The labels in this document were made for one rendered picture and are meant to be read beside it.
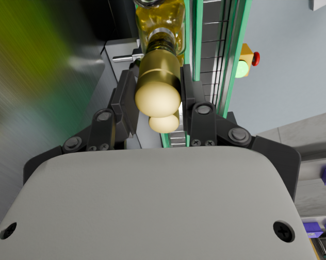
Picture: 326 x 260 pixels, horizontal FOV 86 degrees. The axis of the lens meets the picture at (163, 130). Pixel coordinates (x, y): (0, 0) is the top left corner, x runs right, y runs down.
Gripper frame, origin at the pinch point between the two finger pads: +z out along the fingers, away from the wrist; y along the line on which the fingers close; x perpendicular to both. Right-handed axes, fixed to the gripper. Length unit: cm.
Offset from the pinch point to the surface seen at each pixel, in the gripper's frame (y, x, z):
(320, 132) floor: 176, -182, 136
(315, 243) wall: 510, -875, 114
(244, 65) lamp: 19.3, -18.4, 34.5
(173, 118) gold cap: 0.8, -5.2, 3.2
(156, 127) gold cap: -1.2, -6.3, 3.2
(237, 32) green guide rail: 12.4, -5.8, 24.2
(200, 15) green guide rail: 5.7, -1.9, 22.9
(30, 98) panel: -12.2, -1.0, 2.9
